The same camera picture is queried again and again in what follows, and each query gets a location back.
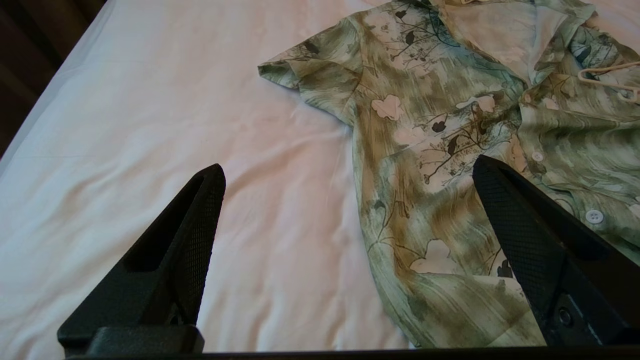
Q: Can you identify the white sheeted bed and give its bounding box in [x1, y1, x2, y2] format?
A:
[0, 0, 640, 360]

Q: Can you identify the green floral short-sleeve shirt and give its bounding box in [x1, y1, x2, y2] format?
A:
[258, 0, 640, 349]

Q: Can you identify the brown curtain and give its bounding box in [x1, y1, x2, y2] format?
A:
[0, 0, 108, 161]

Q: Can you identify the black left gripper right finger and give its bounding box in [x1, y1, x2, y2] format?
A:
[472, 154, 640, 347]

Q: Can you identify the white wire hanger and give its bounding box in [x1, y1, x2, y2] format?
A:
[577, 61, 640, 105]

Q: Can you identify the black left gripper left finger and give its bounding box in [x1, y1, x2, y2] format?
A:
[57, 163, 227, 357]

